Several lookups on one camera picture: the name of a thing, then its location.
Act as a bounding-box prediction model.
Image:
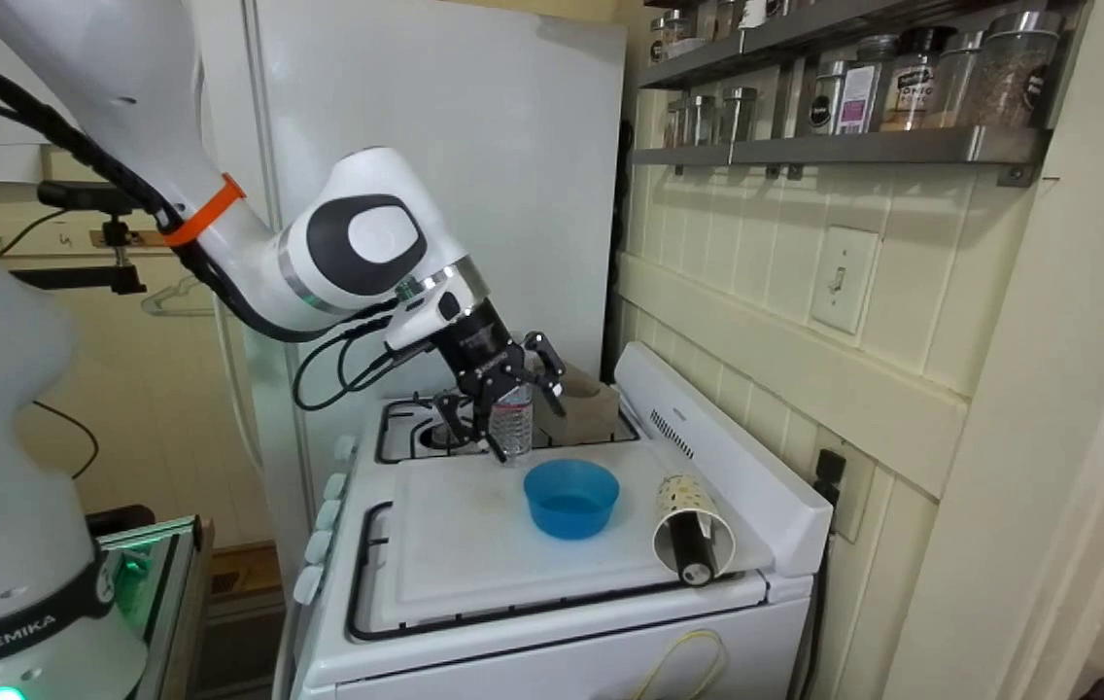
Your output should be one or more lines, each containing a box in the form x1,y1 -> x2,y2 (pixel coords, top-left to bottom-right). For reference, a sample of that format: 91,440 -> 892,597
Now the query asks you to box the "black camera on stand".
6,176 -> 157,300

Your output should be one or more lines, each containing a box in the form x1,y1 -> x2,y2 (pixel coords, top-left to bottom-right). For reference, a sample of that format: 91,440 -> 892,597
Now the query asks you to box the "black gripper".
427,293 -> 571,467

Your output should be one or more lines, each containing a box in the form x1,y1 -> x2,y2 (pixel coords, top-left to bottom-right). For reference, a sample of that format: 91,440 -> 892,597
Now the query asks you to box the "pink label spice jar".
836,54 -> 888,142

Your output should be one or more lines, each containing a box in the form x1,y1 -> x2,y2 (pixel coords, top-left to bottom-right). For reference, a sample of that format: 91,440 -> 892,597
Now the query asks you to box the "white gas stove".
269,338 -> 840,700

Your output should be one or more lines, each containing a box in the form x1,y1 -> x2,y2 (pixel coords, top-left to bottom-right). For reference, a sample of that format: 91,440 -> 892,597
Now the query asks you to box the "robot control box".
82,511 -> 214,700

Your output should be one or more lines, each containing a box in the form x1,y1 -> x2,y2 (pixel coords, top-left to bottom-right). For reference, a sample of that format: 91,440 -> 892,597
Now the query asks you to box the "blue plastic bowl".
523,454 -> 628,544

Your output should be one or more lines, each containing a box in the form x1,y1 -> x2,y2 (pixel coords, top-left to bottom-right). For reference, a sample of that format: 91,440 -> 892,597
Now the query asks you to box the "white plastic cutting board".
385,436 -> 777,625

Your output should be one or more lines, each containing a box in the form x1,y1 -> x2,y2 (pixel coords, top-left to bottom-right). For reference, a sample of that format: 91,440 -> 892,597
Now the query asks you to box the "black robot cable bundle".
0,7 -> 444,418

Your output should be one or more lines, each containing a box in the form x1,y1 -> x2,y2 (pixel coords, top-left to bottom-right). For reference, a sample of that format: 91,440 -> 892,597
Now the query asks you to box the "round stove burner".
417,418 -> 490,461

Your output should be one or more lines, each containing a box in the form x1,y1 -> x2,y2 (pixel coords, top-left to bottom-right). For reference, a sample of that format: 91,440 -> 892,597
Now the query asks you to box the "black power cord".
792,448 -> 853,700

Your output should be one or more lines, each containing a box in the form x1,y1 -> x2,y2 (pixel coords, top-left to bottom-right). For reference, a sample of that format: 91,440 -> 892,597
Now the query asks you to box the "large glass spice jar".
878,21 -> 974,138
974,4 -> 1070,133

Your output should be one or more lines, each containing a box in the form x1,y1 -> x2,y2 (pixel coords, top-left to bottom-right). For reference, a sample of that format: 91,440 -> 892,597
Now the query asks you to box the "white refrigerator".
187,0 -> 632,527

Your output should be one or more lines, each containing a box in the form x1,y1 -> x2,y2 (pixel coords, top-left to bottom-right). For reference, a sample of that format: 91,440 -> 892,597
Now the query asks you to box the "white light switch plate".
809,223 -> 882,338

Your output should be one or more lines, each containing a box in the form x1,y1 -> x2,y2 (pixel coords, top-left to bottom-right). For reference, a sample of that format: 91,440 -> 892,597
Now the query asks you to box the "metal spice rack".
628,0 -> 1090,188

